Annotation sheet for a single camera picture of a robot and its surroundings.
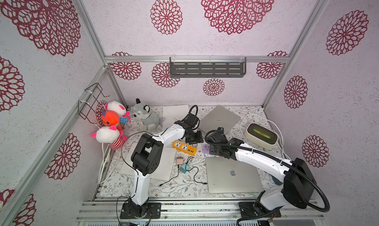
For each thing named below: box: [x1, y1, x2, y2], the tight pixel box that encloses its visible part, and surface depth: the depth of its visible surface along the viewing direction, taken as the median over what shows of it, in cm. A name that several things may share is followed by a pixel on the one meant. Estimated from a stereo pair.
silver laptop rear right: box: [198, 105, 241, 134], surface depth 116 cm
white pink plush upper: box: [104, 100, 131, 118], surface depth 97 cm
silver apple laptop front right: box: [206, 156, 264, 194], surface depth 87 cm
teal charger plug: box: [179, 163, 190, 174], surface depth 87 cm
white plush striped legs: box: [90, 125, 128, 151], surface depth 83 cm
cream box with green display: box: [244, 122, 279, 150], surface depth 98 cm
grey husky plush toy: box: [133, 98, 166, 132], surface depth 98 cm
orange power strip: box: [172, 140, 197, 157], surface depth 96 cm
